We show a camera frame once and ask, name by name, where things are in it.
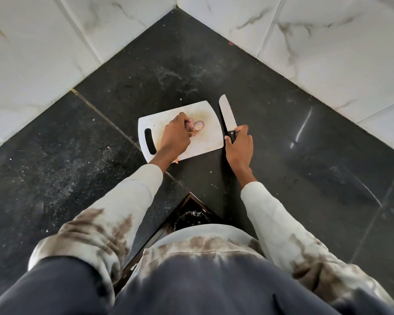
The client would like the person's left hand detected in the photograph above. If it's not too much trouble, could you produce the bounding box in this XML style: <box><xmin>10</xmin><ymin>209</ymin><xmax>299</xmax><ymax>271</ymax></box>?
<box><xmin>158</xmin><ymin>112</ymin><xmax>198</xmax><ymax>160</ymax></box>

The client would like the white plastic cutting board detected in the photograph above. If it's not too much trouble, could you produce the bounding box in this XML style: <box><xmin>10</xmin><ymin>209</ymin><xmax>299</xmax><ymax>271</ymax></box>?
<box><xmin>138</xmin><ymin>100</ymin><xmax>225</xmax><ymax>164</ymax></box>

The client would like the white brown dyed sweatshirt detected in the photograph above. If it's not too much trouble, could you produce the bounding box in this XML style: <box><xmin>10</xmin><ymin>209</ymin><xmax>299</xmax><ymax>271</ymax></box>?
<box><xmin>113</xmin><ymin>224</ymin><xmax>345</xmax><ymax>315</ymax></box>

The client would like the person's right forearm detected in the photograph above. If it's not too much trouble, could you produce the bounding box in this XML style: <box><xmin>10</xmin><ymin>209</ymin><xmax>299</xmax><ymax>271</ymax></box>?
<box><xmin>230</xmin><ymin>164</ymin><xmax>394</xmax><ymax>312</ymax></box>

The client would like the black handled kitchen knife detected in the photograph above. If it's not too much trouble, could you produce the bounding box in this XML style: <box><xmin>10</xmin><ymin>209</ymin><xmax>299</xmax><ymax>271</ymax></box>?
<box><xmin>219</xmin><ymin>94</ymin><xmax>239</xmax><ymax>144</ymax></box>

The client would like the person's left forearm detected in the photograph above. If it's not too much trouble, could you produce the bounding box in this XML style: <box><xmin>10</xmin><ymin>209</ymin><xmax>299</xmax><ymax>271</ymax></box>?
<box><xmin>28</xmin><ymin>153</ymin><xmax>178</xmax><ymax>294</ymax></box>

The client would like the peeled red onion piece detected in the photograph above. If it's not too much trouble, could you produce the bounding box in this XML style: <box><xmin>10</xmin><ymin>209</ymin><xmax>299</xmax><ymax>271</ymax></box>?
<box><xmin>185</xmin><ymin>119</ymin><xmax>205</xmax><ymax>133</ymax></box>

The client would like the person's right hand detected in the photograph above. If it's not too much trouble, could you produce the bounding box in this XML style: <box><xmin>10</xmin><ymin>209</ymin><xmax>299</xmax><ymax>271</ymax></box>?
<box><xmin>224</xmin><ymin>124</ymin><xmax>254</xmax><ymax>171</ymax></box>

